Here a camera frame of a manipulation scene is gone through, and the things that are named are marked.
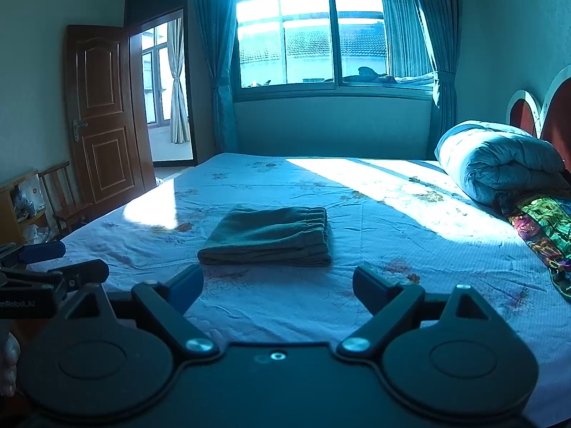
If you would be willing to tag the rolled light blue quilt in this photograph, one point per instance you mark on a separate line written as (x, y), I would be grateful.
(495, 160)

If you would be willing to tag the colourful patterned blanket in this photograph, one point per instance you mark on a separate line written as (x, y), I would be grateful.
(546, 227)

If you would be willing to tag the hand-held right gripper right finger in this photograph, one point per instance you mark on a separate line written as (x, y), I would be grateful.
(371, 286)

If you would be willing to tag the person's left hand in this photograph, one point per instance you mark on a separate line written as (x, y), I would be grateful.
(9, 365)

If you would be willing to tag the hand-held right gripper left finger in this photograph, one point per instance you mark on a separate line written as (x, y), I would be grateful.
(187, 286)

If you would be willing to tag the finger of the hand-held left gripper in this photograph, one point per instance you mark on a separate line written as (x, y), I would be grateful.
(84, 273)
(42, 251)

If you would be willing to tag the blue curtain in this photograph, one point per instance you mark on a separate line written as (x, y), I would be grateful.
(218, 53)
(439, 44)

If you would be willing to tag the dark cloth on windowsill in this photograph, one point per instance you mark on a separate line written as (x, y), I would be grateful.
(370, 76)

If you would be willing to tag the pale curtain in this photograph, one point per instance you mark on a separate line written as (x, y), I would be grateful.
(178, 84)

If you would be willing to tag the red and white headboard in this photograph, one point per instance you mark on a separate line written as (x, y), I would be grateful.
(560, 116)

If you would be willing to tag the bed with floral sheet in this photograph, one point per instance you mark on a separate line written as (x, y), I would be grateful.
(401, 232)

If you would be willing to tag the wooden chair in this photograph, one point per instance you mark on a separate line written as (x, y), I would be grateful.
(64, 200)

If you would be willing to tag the large window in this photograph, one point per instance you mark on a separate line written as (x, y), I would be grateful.
(321, 26)

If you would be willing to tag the brown wooden door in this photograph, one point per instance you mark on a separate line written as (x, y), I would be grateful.
(105, 116)

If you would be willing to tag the dark door frame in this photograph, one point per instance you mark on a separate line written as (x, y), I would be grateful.
(134, 4)

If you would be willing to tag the wooden cabinet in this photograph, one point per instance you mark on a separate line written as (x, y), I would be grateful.
(18, 205)

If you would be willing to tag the dark green pants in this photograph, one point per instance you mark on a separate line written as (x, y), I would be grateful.
(267, 238)

